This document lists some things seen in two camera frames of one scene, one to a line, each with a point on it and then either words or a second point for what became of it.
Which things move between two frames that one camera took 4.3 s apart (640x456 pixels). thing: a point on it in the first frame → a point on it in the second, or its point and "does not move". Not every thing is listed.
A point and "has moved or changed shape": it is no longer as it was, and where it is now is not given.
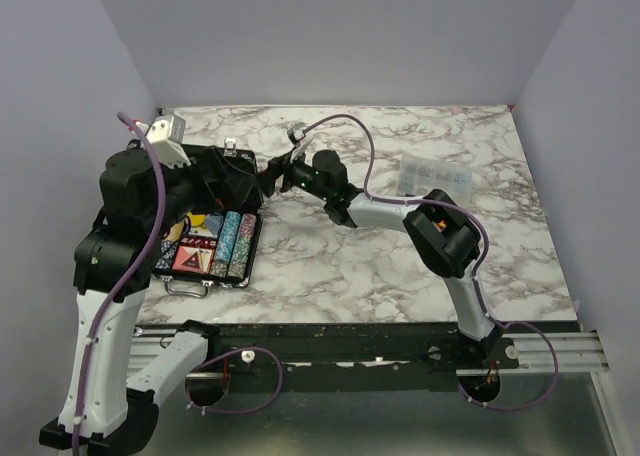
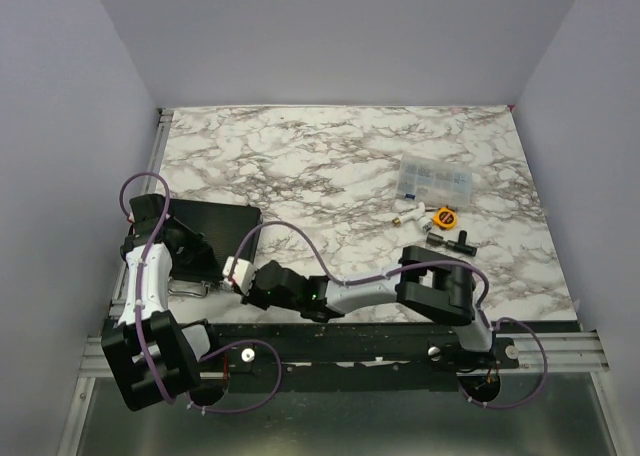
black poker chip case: [219, 246] has moved or changed shape
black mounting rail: [353, 357] does not move
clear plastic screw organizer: [418, 176] does not move
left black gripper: [234, 185] → [196, 246]
